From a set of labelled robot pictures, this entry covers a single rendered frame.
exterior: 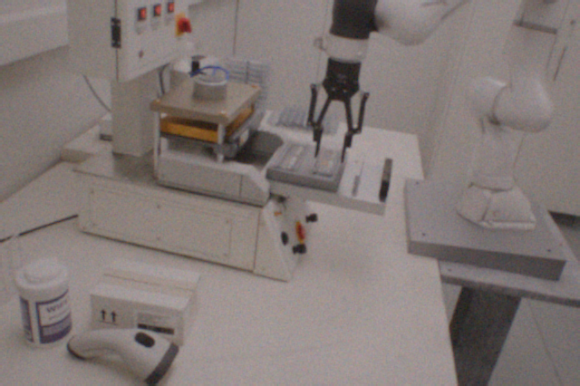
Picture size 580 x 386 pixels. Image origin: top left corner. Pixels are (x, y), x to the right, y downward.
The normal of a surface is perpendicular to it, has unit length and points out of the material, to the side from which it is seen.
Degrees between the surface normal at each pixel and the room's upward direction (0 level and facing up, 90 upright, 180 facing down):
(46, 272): 1
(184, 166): 90
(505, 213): 89
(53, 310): 90
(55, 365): 0
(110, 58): 90
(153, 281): 1
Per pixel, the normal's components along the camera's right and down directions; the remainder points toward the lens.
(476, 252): -0.16, 0.42
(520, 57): -0.47, 0.22
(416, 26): 0.29, 0.49
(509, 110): -0.87, 0.10
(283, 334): 0.12, -0.89
